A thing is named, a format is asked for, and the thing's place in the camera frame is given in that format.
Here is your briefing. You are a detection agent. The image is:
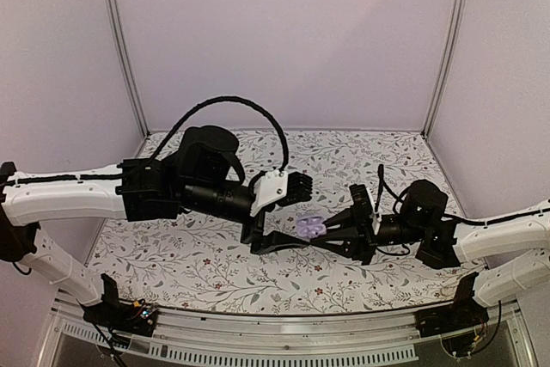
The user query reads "left black cable loop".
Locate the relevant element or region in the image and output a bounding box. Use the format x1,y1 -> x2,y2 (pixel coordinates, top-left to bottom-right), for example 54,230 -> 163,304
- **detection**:
148,95 -> 288,170

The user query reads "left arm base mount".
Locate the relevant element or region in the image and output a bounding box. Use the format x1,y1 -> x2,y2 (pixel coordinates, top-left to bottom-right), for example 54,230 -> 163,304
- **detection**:
81,273 -> 158,337

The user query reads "floral patterned table mat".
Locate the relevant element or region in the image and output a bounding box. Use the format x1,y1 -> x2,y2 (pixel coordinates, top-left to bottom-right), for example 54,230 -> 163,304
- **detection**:
89,131 -> 484,315

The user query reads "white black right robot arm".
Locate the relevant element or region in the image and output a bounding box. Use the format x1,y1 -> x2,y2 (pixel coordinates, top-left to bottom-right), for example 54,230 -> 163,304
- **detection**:
311,180 -> 549,329

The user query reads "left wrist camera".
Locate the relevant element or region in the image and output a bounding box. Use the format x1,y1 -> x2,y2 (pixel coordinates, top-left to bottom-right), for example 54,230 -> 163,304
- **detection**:
248,170 -> 313,217

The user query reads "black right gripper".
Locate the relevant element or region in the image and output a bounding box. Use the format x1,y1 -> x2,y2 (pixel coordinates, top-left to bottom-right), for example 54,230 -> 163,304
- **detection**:
309,205 -> 426,266

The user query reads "front aluminium rail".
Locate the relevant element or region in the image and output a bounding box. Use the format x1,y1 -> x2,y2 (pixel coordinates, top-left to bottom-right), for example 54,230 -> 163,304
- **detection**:
37,292 -> 549,366

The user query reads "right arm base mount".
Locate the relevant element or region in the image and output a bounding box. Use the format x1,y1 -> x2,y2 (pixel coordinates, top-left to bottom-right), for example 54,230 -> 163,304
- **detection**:
414,304 -> 489,359

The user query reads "purple round case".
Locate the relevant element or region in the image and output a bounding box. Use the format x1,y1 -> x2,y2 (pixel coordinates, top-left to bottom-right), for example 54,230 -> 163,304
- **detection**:
296,214 -> 327,240

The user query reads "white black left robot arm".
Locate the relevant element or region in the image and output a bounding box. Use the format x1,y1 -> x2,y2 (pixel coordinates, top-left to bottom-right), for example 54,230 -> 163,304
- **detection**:
1,125 -> 313,327

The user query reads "right black cable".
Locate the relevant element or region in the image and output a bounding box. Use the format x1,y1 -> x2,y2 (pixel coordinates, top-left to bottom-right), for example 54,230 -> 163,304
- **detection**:
373,164 -> 407,217

